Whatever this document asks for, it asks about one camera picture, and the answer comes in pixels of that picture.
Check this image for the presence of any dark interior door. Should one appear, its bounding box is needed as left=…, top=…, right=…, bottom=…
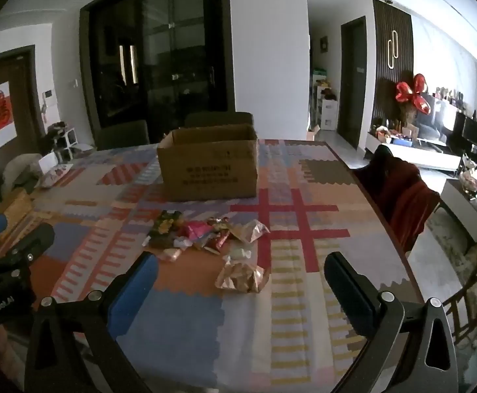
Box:
left=340, top=16, right=368, bottom=148

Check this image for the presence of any small white snack packet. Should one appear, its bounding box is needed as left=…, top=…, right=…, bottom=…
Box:
left=222, top=246, right=255, bottom=263

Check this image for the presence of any dark red snack packet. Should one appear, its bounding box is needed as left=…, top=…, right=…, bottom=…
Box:
left=203, top=218, right=233, bottom=254

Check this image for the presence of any dark dining chair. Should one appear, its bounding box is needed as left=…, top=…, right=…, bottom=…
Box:
left=97, top=120, right=151, bottom=150
left=184, top=111, right=254, bottom=128

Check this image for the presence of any white packet on table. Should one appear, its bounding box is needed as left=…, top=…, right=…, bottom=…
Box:
left=33, top=163, right=75, bottom=189

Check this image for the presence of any dark green biscuit packet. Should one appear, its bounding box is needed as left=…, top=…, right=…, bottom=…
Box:
left=142, top=210, right=183, bottom=250

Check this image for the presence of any dark glass sliding door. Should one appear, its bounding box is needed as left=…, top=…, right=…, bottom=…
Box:
left=80, top=0, right=235, bottom=140

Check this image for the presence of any side table with flowers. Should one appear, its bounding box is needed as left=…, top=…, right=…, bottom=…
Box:
left=441, top=153, right=477, bottom=225

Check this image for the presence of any black television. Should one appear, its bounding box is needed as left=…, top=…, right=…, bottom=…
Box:
left=462, top=112, right=477, bottom=149

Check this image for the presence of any white storage cube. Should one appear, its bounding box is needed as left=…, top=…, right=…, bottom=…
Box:
left=48, top=123, right=84, bottom=161

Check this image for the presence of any white hallway shelf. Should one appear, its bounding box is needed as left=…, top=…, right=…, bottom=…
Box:
left=310, top=67, right=339, bottom=132

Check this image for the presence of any red foil balloon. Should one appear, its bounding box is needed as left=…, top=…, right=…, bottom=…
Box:
left=395, top=74, right=431, bottom=115

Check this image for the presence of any grey bag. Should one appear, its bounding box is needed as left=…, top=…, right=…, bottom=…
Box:
left=1, top=153, right=43, bottom=198

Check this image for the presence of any chair with red cloth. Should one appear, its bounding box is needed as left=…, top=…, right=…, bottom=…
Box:
left=353, top=158, right=442, bottom=250

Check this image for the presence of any white wall intercom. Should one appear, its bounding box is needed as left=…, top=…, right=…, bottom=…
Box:
left=40, top=89, right=55, bottom=123

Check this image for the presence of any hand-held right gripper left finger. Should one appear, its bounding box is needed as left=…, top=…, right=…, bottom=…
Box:
left=24, top=252, right=159, bottom=393

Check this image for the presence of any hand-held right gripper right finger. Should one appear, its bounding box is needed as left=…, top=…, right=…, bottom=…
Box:
left=324, top=252, right=460, bottom=393

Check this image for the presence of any brown entrance door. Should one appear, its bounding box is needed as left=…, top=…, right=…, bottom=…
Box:
left=0, top=45, right=44, bottom=177

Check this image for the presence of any brown cardboard box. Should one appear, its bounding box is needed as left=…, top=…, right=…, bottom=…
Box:
left=156, top=123, right=259, bottom=202

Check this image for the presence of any large gold bag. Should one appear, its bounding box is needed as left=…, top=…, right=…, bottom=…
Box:
left=215, top=260, right=271, bottom=294

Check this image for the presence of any red and white door poster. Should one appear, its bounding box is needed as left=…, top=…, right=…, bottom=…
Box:
left=0, top=83, right=18, bottom=149

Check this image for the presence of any silver gold wrapper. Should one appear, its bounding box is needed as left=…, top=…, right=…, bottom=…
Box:
left=228, top=219, right=271, bottom=244

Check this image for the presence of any wooden chair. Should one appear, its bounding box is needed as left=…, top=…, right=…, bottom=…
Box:
left=442, top=229, right=477, bottom=346

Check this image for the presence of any slatted dark wall panel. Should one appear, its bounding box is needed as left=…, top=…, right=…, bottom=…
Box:
left=371, top=0, right=415, bottom=132

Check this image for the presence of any pale pink snack packet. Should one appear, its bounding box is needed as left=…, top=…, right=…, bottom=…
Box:
left=154, top=248, right=184, bottom=262

